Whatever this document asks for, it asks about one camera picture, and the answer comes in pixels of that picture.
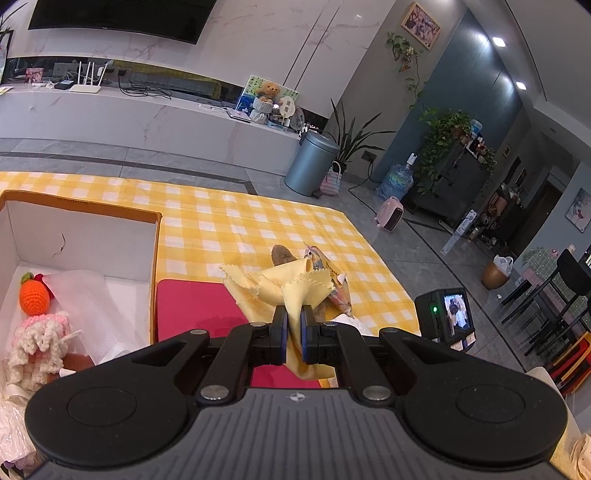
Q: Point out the potted plant with long leaves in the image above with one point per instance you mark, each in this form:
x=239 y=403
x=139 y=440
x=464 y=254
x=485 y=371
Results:
x=353 y=138

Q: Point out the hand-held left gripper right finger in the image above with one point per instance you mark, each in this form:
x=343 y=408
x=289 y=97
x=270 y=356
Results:
x=308 y=337

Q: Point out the ceiling spotlight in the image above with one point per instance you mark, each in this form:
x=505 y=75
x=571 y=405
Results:
x=521 y=85
x=498 y=41

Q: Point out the grey trash bin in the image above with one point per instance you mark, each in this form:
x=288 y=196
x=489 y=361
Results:
x=311 y=161

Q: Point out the dark cabinet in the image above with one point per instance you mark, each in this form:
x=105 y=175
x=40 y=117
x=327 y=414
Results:
x=457 y=184

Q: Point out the woven handbag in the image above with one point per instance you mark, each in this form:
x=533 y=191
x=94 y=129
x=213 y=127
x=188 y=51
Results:
x=334 y=182

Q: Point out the white router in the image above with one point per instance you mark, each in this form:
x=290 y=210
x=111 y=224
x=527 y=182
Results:
x=85 y=86

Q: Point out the red box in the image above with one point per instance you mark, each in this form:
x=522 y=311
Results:
x=194 y=309

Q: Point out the orange crochet carrot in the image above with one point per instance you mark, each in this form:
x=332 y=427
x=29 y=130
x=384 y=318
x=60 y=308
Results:
x=34 y=300

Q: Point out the round paper fan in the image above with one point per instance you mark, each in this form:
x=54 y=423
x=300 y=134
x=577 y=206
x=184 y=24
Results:
x=287 y=108

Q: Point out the white crumpled tissue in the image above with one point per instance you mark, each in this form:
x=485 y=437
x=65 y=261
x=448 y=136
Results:
x=351 y=323

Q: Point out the framed wall picture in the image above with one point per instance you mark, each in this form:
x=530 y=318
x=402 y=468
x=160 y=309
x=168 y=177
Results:
x=420 y=25

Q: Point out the wall outlet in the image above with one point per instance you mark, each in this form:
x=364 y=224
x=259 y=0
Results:
x=368 y=156

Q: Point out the black set-top box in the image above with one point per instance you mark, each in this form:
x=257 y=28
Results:
x=63 y=85

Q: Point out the brown kiwi fruit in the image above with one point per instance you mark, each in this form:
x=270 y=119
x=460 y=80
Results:
x=282 y=256

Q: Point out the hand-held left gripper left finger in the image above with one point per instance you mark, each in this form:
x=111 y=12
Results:
x=280 y=337

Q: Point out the hanging vine plant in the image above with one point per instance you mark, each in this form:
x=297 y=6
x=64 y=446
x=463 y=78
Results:
x=406 y=50

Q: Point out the black television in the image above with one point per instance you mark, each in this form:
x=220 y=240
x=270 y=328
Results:
x=120 y=18

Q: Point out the pale pink plastic bag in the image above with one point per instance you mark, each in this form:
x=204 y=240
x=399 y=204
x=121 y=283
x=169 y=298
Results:
x=14 y=424

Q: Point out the white marble TV stand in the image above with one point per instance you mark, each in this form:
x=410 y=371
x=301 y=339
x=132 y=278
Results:
x=138 y=124

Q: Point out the pink heater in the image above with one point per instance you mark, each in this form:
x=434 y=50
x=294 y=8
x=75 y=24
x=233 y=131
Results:
x=391 y=214

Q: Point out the bronze waste bin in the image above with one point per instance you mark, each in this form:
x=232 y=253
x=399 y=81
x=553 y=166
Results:
x=494 y=277

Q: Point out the green and blue poster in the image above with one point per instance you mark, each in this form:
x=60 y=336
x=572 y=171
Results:
x=247 y=90

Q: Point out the snack packet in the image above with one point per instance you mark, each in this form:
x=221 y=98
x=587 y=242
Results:
x=339 y=286

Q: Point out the black dining chair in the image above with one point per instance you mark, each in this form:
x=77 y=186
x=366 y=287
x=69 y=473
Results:
x=570 y=277

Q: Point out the brown teddy bear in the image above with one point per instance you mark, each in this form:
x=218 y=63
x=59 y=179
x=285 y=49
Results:
x=268 y=91

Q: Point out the bushy green pothos plant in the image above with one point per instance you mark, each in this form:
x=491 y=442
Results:
x=443 y=127

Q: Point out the pink crochet toy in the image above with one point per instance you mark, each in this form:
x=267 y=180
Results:
x=39 y=341

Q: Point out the yellow checked tablecloth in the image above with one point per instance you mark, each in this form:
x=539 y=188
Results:
x=231 y=217

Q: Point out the pink photo card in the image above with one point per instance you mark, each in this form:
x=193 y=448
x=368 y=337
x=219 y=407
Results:
x=34 y=76

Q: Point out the portrait wall picture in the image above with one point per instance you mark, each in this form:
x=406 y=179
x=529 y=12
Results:
x=579 y=210

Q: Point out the orange cardboard box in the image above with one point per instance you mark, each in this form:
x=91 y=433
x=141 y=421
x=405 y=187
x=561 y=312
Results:
x=92 y=240

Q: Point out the yellow cloth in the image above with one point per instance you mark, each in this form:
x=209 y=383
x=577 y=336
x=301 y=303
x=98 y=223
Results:
x=277 y=281

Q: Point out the blue water bottle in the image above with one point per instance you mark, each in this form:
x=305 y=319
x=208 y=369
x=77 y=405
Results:
x=397 y=182

